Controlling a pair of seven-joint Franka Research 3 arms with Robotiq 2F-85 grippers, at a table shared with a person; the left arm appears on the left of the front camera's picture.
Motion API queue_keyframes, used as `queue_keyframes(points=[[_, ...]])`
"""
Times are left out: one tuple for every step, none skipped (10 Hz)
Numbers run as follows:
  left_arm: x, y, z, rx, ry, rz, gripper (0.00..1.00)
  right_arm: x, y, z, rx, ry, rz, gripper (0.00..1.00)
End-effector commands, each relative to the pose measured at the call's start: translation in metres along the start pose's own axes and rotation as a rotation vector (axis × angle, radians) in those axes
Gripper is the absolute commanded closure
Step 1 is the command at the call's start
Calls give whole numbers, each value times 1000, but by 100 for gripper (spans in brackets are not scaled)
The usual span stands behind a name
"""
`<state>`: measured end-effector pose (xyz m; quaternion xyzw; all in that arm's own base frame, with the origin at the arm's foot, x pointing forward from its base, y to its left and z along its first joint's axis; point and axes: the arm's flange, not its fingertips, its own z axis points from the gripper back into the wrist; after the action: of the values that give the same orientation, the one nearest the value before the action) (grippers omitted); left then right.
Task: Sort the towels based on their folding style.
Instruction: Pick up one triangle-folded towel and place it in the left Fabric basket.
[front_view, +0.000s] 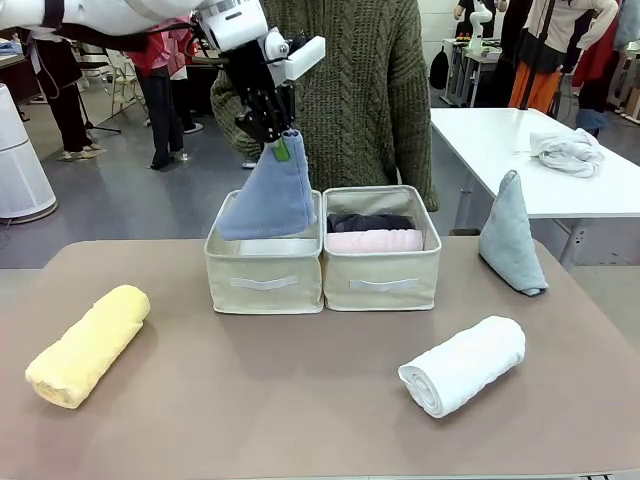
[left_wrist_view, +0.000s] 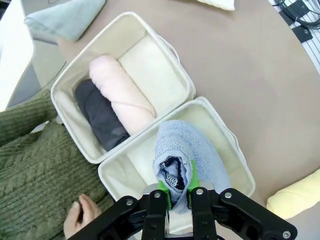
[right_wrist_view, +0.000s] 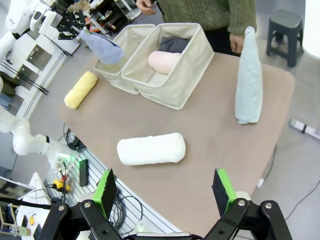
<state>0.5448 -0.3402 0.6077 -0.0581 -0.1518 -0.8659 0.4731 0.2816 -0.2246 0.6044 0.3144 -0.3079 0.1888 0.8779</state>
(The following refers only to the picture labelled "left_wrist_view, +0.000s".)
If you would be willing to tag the cream fabric storage bin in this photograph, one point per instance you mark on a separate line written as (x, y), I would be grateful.
(140, 175)
(155, 75)

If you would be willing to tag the person's right hand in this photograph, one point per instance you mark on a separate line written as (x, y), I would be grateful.
(80, 220)

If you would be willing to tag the teal towel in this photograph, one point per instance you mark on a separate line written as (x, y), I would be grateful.
(62, 20)

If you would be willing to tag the white towel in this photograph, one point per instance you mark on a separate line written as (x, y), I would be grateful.
(217, 3)

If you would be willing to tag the yellow towel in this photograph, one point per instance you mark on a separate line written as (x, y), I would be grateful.
(297, 197)

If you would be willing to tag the dark grey towel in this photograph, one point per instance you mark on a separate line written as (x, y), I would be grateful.
(97, 117)

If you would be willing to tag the person's left forearm green sleeve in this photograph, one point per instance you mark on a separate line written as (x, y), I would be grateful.
(25, 115)

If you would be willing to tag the person torso green knit sweater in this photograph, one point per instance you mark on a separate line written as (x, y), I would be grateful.
(37, 180)

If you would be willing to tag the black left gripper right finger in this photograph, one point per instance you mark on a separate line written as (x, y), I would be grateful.
(225, 217)

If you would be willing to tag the pink towel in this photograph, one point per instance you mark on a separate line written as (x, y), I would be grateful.
(117, 90)

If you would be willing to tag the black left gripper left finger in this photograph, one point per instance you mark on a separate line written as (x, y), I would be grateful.
(140, 217)

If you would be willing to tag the light blue towel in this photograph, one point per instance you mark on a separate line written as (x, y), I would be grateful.
(180, 140)

